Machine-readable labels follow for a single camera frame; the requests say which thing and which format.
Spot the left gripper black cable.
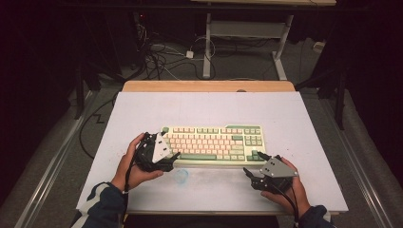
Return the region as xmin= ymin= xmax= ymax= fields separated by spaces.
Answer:
xmin=122 ymin=132 xmax=151 ymax=228

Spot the wooden table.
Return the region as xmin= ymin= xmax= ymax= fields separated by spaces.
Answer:
xmin=122 ymin=80 xmax=297 ymax=93

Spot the metal floor rail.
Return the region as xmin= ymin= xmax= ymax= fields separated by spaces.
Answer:
xmin=13 ymin=90 xmax=100 ymax=228
xmin=318 ymin=94 xmax=395 ymax=228

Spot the white metal desk frame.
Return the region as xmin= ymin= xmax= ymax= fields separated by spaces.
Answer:
xmin=189 ymin=0 xmax=337 ymax=81

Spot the green and cream keyboard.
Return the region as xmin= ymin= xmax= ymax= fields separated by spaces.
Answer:
xmin=161 ymin=123 xmax=267 ymax=166

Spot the person's right hand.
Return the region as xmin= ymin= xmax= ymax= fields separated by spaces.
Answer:
xmin=260 ymin=157 xmax=312 ymax=219

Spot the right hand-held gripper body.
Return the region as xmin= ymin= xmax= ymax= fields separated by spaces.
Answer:
xmin=251 ymin=155 xmax=299 ymax=195

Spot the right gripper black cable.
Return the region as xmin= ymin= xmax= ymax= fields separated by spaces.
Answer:
xmin=268 ymin=180 xmax=300 ymax=228

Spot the tangle of floor cables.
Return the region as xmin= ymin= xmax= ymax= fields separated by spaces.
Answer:
xmin=134 ymin=22 xmax=218 ymax=81

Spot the person's left hand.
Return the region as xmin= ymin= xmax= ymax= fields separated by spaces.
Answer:
xmin=110 ymin=132 xmax=164 ymax=193

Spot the black floor cable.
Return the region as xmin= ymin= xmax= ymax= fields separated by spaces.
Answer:
xmin=78 ymin=90 xmax=120 ymax=160

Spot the black stand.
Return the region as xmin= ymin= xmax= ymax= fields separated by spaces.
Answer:
xmin=73 ymin=61 xmax=102 ymax=121
xmin=294 ymin=66 xmax=347 ymax=131

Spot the white table cover sheet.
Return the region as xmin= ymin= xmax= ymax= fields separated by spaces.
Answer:
xmin=76 ymin=91 xmax=349 ymax=214

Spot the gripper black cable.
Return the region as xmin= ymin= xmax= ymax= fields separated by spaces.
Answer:
xmin=268 ymin=180 xmax=300 ymax=228
xmin=122 ymin=132 xmax=151 ymax=228

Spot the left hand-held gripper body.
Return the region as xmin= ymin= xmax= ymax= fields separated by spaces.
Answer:
xmin=134 ymin=131 xmax=175 ymax=174

